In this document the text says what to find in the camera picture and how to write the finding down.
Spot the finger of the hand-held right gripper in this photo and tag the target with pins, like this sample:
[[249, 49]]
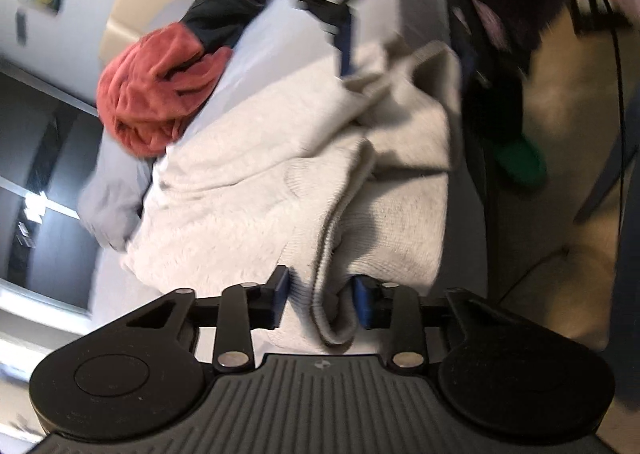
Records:
[[346, 49]]

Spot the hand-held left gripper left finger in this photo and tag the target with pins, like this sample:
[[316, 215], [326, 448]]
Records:
[[281, 295]]

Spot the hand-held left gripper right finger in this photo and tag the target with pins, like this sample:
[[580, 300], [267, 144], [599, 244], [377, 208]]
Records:
[[361, 303]]

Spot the cream sweatshirt with navy collar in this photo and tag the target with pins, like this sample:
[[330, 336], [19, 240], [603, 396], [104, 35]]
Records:
[[250, 174]]

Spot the bed with light grey sheet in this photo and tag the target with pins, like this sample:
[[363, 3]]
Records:
[[280, 49]]

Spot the dark navy garment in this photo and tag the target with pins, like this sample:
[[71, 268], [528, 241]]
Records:
[[220, 14]]

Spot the grey pillow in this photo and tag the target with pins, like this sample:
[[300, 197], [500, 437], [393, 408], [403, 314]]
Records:
[[110, 204]]

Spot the orange-red crumpled garment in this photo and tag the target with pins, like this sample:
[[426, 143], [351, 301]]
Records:
[[150, 89]]

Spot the dark sliding-door wardrobe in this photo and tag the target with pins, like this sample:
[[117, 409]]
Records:
[[40, 174]]

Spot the grey wall switch plate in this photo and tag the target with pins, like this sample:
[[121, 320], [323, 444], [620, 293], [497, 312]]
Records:
[[21, 27]]

